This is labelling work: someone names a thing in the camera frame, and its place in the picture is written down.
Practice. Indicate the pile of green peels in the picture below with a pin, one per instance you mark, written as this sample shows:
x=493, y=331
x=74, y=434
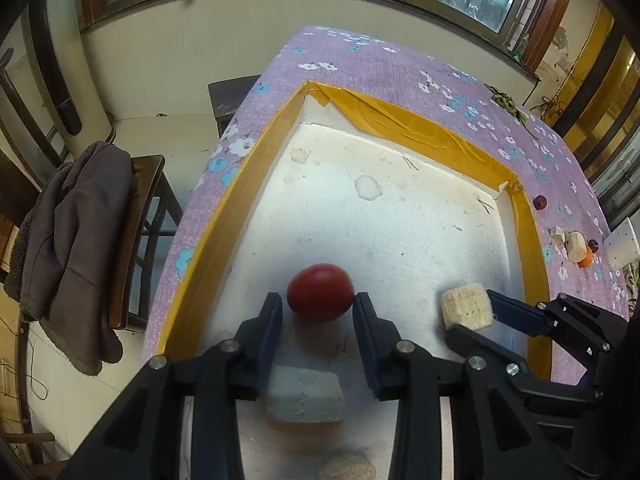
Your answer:
x=505, y=102

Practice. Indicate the red tomato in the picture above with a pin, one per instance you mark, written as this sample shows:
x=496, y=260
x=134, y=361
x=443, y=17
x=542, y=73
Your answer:
x=320, y=292

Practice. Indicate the glass panel door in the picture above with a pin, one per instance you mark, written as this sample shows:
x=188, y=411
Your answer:
x=617, y=175

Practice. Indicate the small puffed rice cake piece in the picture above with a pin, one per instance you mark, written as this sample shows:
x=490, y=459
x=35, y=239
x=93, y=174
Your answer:
x=558, y=235

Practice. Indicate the grey jacket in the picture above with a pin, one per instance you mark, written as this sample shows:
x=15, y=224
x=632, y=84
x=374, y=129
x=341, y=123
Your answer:
x=75, y=240

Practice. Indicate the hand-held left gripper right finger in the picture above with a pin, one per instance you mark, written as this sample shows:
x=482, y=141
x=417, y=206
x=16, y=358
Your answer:
x=364, y=340

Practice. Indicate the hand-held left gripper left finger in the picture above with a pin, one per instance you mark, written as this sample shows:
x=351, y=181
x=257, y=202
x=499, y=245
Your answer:
x=272, y=330

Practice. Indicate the foam box with yellow tape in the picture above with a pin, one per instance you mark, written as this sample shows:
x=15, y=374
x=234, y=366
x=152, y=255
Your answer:
x=400, y=210

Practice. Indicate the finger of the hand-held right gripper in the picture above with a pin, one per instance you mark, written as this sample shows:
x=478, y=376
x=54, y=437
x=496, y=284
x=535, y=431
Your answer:
x=520, y=314
x=480, y=342

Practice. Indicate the orange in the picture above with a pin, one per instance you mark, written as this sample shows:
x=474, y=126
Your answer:
x=588, y=258

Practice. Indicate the wooden chair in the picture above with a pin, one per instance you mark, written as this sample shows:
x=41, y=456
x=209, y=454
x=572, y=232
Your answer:
x=145, y=210

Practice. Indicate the green bottle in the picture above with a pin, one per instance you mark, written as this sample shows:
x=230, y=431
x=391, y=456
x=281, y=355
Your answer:
x=521, y=47

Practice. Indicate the cream floor standing air conditioner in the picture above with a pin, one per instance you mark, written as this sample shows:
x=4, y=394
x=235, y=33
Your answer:
x=80, y=60

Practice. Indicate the dark wooden stool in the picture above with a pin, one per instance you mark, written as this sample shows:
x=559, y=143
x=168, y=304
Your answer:
x=230, y=97

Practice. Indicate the dark plum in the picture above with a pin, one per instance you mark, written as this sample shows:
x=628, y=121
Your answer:
x=540, y=202

